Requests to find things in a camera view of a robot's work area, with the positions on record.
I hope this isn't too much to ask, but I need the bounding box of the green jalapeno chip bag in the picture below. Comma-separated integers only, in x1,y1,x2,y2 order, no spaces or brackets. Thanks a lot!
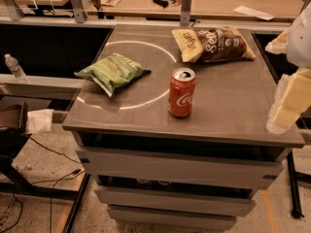
75,52,150,97

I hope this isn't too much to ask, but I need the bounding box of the white paper sheet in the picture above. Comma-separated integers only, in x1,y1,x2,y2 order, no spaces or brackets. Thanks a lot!
234,6,274,20

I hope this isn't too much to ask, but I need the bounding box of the grey drawer cabinet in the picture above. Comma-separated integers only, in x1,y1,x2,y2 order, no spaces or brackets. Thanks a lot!
63,25,304,230

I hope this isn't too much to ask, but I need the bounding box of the black floor cable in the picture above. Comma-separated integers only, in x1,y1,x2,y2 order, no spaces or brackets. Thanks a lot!
0,136,86,233

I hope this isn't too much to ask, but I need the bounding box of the clear plastic water bottle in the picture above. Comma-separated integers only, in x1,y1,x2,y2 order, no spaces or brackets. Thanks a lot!
5,53,29,83

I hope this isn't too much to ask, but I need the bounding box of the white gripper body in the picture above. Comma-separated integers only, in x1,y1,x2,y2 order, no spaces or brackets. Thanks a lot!
287,4,311,68

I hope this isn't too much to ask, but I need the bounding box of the black table leg stand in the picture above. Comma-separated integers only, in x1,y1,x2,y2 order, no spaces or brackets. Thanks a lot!
287,151,311,219

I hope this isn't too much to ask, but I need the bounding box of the brown chip bag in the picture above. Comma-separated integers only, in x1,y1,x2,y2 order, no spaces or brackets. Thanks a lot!
172,26,256,63

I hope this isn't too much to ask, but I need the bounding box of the red Coca-Cola can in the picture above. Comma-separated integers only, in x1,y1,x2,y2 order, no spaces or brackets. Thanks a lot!
168,67,196,117

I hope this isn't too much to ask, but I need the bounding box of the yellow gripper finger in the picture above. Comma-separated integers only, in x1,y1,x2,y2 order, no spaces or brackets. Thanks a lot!
265,28,290,54
266,68,311,134

